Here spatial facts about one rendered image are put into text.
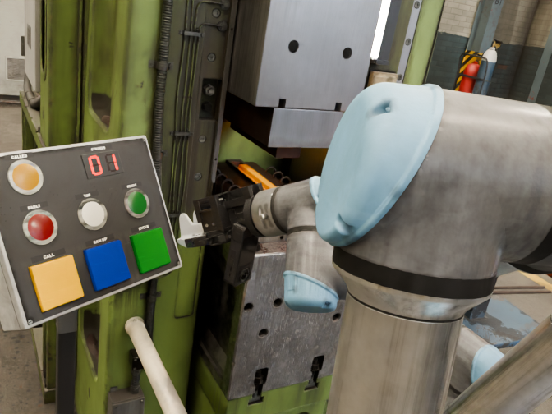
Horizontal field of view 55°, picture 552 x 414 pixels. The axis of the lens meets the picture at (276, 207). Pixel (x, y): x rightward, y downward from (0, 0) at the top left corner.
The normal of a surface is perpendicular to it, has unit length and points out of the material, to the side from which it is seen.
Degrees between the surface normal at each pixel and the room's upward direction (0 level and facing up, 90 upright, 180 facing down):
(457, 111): 34
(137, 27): 90
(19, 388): 0
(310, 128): 90
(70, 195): 60
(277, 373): 90
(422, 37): 90
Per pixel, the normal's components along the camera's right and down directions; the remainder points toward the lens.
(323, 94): 0.48, 0.39
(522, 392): -0.49, 0.27
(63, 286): 0.77, -0.17
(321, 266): 0.17, -0.33
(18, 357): 0.16, -0.92
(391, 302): -0.34, 0.77
